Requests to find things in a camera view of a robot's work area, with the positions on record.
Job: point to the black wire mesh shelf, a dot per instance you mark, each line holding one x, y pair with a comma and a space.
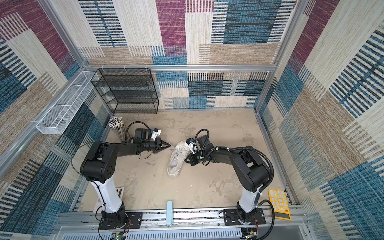
127, 91

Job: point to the clear tube of coloured pencils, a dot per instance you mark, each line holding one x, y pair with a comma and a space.
117, 124

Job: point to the white wire mesh basket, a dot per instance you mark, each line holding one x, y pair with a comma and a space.
59, 116

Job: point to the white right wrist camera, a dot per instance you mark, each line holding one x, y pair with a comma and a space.
191, 145

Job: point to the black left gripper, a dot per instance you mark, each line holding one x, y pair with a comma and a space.
158, 147

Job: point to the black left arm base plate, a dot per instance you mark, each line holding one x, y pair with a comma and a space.
128, 220

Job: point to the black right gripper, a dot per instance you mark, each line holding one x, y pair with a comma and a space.
194, 161

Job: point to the yellow calculator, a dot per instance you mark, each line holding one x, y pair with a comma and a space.
280, 204

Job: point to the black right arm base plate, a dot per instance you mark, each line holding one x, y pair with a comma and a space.
233, 217

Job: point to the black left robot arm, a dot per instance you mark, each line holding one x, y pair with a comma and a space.
99, 166

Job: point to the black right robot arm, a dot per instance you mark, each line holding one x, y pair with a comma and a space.
253, 169

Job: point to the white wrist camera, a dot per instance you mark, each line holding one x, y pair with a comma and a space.
155, 133
191, 145

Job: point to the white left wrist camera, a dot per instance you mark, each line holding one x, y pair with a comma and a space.
155, 133

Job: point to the light blue handle bar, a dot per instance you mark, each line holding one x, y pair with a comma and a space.
169, 213

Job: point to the white canvas sneaker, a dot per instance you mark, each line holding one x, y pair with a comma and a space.
173, 171

